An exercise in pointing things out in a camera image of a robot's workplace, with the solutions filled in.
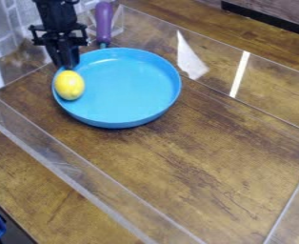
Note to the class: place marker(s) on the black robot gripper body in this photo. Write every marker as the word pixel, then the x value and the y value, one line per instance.
pixel 58 23

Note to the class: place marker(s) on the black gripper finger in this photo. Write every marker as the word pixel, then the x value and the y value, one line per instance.
pixel 53 51
pixel 69 54

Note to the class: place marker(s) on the blue round plastic plate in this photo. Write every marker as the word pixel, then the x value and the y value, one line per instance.
pixel 132 86

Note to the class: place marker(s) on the yellow lemon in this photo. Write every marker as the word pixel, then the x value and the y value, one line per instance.
pixel 69 85

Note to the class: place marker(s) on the purple eggplant toy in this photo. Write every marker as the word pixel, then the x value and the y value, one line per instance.
pixel 102 18

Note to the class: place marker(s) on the dark baseboard strip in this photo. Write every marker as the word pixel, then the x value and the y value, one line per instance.
pixel 261 17

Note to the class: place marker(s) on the clear acrylic enclosure wall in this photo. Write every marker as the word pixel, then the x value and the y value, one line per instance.
pixel 208 175

